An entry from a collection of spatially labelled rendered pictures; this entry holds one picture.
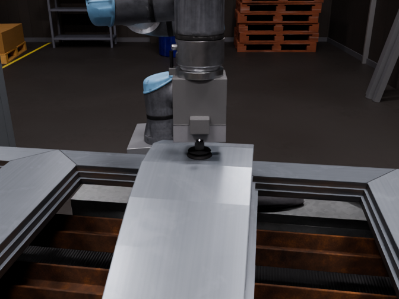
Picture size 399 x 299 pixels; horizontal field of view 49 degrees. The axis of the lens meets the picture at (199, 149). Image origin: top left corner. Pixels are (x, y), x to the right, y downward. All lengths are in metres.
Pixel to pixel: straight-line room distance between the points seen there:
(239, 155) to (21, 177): 0.58
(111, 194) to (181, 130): 0.71
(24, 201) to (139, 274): 0.47
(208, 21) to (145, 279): 0.36
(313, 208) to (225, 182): 0.67
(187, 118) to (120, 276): 0.26
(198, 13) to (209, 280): 0.36
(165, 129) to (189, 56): 0.86
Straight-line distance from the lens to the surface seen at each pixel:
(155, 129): 1.50
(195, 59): 0.65
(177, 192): 0.66
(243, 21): 7.50
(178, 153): 0.74
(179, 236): 0.62
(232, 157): 0.73
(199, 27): 0.64
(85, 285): 1.03
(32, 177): 1.11
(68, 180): 1.11
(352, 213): 1.32
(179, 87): 0.67
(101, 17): 0.76
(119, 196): 1.36
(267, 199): 1.28
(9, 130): 1.75
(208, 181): 0.67
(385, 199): 1.03
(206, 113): 0.68
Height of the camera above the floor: 1.32
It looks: 23 degrees down
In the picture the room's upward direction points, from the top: straight up
